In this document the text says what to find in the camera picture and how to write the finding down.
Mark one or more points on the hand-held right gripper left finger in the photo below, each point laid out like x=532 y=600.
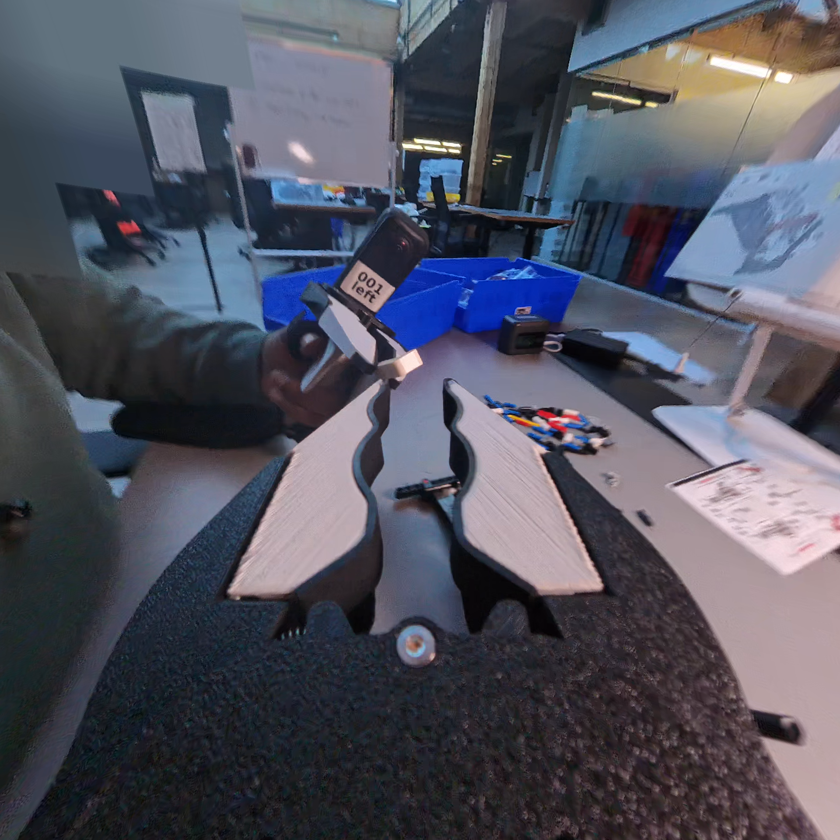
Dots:
x=308 y=518

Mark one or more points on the whiteboard on stand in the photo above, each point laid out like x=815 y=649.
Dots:
x=315 y=111

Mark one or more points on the pale flat object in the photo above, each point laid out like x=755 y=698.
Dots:
x=656 y=354

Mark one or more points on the black clip-on microphone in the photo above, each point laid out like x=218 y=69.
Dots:
x=14 y=515

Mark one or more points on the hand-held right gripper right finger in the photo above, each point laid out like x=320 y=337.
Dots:
x=525 y=518

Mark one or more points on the person in green sweatshirt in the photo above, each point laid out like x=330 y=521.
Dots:
x=46 y=590

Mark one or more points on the grey desk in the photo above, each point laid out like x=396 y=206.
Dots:
x=722 y=623

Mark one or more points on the open instruction booklet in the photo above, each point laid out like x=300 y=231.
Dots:
x=761 y=229

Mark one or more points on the background wooden table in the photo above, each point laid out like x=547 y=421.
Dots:
x=505 y=216

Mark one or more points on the black power adapter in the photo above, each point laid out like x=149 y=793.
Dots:
x=594 y=348

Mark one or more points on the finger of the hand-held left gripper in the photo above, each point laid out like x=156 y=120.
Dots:
x=348 y=328
x=320 y=371

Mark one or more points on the red black office chair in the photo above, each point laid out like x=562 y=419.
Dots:
x=128 y=226

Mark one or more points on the white book stand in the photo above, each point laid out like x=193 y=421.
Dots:
x=748 y=433

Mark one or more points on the wooden support post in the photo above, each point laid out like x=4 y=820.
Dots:
x=485 y=98

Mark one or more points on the person's left forearm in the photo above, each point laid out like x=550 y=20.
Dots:
x=164 y=354

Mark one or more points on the white printed sticker sheet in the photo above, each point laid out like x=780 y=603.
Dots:
x=761 y=518

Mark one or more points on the small black action camera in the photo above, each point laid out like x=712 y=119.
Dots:
x=523 y=334

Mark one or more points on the clear plastic parts bags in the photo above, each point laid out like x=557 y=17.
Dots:
x=515 y=272

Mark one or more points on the pile of small brick parts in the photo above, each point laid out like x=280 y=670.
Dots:
x=551 y=423

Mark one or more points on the blue plastic bin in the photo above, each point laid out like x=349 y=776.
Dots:
x=518 y=295
x=420 y=308

